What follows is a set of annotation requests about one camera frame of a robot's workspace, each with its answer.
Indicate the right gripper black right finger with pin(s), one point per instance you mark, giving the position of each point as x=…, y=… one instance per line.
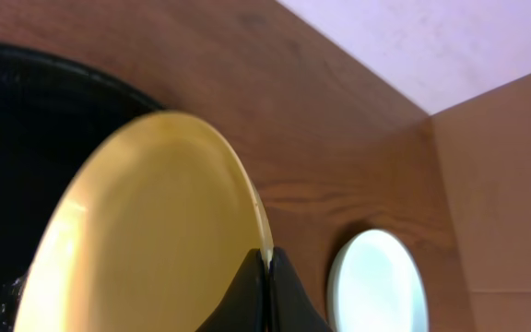
x=290, y=309

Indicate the yellow plate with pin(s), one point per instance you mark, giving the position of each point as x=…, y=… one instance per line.
x=149, y=234

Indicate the black round tray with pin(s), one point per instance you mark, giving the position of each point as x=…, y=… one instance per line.
x=54, y=112

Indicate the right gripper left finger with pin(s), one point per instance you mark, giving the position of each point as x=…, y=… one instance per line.
x=243, y=304

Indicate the light blue plate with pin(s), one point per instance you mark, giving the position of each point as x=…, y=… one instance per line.
x=374, y=285

